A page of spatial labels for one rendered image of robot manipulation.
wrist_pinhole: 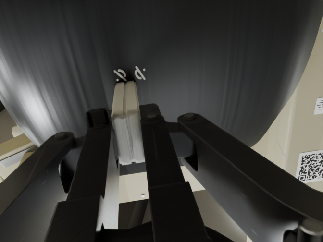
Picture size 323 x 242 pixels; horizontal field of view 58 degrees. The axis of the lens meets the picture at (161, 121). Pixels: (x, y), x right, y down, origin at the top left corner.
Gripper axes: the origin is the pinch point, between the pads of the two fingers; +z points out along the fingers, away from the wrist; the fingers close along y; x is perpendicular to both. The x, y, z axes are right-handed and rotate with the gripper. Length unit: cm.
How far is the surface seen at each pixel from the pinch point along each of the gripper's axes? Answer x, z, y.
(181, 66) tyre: 2.1, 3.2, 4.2
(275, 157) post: -23.3, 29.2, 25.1
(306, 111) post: -12.6, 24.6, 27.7
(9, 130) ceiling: -176, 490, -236
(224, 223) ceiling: -214, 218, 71
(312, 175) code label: -27.0, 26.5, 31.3
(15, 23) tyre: 6.3, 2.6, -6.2
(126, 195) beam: -45, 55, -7
